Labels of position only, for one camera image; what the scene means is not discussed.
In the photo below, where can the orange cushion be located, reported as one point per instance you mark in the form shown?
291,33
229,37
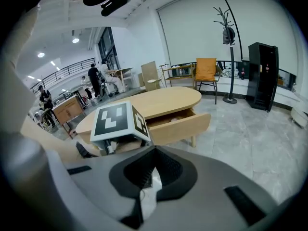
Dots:
205,68

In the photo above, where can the light wooden work desk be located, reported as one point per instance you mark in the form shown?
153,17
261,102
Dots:
122,70

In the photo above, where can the light wooden drawer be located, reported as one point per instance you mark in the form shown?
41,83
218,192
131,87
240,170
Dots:
178,129

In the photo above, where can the person's white shirt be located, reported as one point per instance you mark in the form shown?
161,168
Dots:
21,56

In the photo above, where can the person's left forearm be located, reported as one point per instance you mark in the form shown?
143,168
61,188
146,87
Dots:
55,141

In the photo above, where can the black display fridge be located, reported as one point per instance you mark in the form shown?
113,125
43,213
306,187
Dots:
262,76

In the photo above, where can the brown wooden cabinet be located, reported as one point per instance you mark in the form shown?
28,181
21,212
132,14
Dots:
67,109

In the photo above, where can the light wooden coffee table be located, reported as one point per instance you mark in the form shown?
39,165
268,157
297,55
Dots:
156,100

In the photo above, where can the black coat rack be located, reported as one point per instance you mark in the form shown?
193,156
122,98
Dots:
231,68

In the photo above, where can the round ceiling lamp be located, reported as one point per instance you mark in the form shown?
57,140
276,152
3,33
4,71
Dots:
75,40
41,55

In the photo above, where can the white roller blind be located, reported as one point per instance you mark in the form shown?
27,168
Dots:
192,28

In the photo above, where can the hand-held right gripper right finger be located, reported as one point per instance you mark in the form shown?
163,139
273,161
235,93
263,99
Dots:
216,201

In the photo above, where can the black metal railing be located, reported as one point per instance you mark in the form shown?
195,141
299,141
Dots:
72,67

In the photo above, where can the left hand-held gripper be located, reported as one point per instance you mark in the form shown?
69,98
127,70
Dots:
110,119

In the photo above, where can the metal frame shelf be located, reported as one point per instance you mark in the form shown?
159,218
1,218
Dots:
180,67

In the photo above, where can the grey hanging bag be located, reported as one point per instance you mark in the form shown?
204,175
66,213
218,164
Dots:
228,36

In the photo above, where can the black head-worn camera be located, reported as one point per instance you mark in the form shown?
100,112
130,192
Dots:
108,1

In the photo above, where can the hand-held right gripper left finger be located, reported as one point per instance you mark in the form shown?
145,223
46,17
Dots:
96,177

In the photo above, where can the rattan metal chair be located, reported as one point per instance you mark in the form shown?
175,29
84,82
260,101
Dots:
204,82

